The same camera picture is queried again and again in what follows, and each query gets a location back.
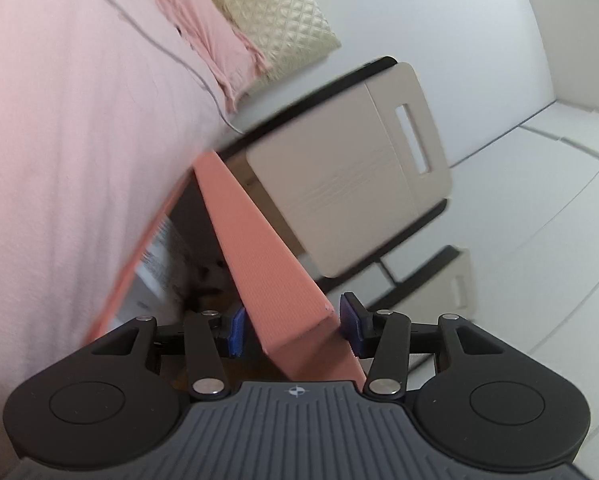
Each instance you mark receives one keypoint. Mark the white labelled packet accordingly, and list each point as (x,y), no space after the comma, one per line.
(162,265)

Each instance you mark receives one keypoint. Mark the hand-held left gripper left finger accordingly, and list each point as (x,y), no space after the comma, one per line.
(236,334)

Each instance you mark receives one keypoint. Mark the pink pillow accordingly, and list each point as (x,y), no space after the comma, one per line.
(199,25)

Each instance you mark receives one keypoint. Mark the cream quilted headboard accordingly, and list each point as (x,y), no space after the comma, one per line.
(269,15)

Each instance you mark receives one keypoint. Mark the pink cardboard box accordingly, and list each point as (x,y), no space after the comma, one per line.
(259,245)

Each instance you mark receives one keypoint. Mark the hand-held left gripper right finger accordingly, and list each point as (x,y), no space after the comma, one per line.
(350,325)

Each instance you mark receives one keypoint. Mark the beige folding chair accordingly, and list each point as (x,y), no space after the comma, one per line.
(454,280)
(349,180)

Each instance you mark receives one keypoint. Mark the bed with pink sheet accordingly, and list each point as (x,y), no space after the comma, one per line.
(64,135)

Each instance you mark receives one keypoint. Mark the white wardrobe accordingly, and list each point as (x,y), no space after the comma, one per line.
(554,220)

